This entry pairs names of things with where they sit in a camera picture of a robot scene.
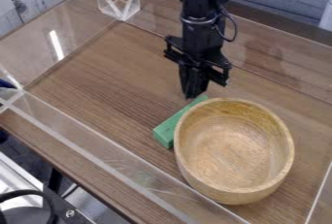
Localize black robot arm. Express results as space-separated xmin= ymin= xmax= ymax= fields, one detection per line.
xmin=164 ymin=0 xmax=237 ymax=99

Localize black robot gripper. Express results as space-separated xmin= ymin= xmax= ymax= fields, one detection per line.
xmin=164 ymin=16 xmax=233 ymax=99

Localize green rectangular block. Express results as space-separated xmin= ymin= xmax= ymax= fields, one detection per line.
xmin=151 ymin=95 xmax=209 ymax=149

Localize black table leg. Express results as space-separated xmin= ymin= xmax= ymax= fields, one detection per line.
xmin=48 ymin=169 xmax=63 ymax=194

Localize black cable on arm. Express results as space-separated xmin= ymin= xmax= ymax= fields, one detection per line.
xmin=214 ymin=4 xmax=238 ymax=44

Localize brown wooden bowl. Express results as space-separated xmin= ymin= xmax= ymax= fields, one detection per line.
xmin=174 ymin=98 xmax=294 ymax=205

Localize clear acrylic tray walls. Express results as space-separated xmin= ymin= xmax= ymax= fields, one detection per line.
xmin=0 ymin=0 xmax=332 ymax=224

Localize black cable lower left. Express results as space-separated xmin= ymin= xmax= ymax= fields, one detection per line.
xmin=0 ymin=188 xmax=55 ymax=224

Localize black metal bracket with screw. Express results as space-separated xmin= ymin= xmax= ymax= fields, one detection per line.
xmin=43 ymin=187 xmax=96 ymax=224

